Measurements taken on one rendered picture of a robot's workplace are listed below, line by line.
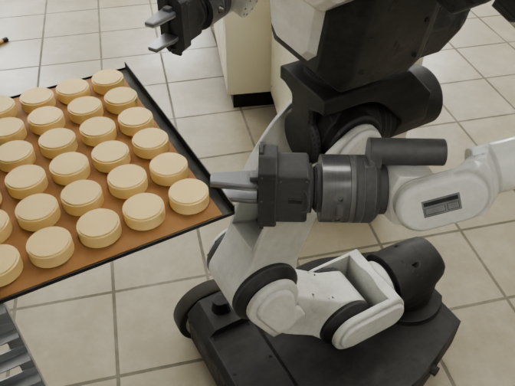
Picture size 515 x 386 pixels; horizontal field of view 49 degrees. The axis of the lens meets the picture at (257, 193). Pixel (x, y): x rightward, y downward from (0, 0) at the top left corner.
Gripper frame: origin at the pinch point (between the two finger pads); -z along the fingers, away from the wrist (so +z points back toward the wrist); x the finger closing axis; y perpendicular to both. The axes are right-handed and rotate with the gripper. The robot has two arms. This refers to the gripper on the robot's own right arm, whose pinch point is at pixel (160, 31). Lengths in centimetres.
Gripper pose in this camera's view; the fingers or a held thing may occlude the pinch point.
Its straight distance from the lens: 110.0
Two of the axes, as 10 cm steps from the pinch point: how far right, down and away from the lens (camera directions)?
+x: 0.0, -7.4, -6.8
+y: 8.6, 3.4, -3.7
